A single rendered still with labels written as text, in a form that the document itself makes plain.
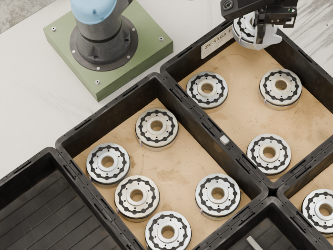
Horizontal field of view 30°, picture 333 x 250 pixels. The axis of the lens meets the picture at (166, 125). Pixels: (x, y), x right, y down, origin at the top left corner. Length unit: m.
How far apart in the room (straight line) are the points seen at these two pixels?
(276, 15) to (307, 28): 0.53
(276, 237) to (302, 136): 0.26
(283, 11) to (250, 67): 0.31
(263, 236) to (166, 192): 0.24
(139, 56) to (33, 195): 0.49
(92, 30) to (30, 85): 0.29
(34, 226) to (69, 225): 0.08
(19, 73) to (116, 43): 0.31
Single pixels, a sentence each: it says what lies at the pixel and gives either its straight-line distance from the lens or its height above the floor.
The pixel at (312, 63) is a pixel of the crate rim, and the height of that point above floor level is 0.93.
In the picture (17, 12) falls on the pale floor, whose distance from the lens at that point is 2.82.
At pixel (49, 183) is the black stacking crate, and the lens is 1.49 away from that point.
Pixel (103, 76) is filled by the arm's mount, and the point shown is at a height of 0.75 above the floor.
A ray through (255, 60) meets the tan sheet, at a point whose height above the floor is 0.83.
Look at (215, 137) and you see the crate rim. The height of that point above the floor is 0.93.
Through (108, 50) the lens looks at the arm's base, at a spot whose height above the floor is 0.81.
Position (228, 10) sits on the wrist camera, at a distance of 1.32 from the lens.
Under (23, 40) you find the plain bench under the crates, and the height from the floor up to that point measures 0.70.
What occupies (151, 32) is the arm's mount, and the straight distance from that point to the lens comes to 1.74.
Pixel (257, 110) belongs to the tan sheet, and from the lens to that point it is 1.54.
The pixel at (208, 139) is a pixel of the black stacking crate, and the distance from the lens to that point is 1.42.
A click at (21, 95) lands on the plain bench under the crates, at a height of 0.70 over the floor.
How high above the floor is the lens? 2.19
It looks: 64 degrees down
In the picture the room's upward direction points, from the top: 5 degrees counter-clockwise
